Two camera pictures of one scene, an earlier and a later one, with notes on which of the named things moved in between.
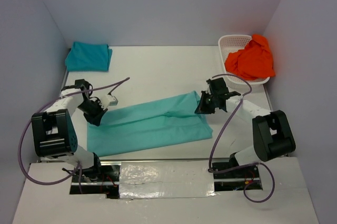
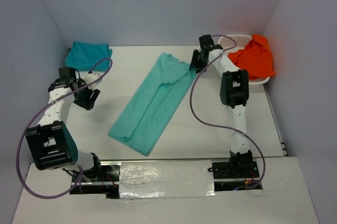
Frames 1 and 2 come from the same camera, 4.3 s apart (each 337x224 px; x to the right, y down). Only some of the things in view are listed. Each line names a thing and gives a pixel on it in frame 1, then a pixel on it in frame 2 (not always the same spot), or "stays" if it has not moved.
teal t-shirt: x=83 y=57 stays
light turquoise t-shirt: x=160 y=122 -> x=146 y=116
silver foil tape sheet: x=166 y=180 stays
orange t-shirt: x=255 y=61 stays
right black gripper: x=201 y=108 -> x=195 y=63
